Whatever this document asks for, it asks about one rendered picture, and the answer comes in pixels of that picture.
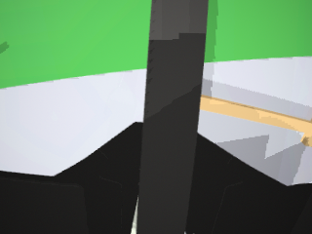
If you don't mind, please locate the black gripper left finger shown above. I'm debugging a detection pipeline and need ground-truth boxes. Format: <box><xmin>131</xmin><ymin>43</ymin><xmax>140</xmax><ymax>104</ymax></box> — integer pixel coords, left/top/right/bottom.
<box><xmin>0</xmin><ymin>121</ymin><xmax>143</xmax><ymax>234</ymax></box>

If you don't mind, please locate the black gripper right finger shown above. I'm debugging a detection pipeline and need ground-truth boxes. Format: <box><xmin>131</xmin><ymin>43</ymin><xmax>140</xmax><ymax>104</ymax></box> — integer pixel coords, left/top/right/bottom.
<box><xmin>184</xmin><ymin>133</ymin><xmax>312</xmax><ymax>234</ymax></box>

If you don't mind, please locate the green flat mat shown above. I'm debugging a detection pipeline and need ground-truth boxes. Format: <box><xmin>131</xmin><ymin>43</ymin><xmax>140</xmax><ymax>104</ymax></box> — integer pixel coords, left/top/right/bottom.
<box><xmin>0</xmin><ymin>0</ymin><xmax>312</xmax><ymax>89</ymax></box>

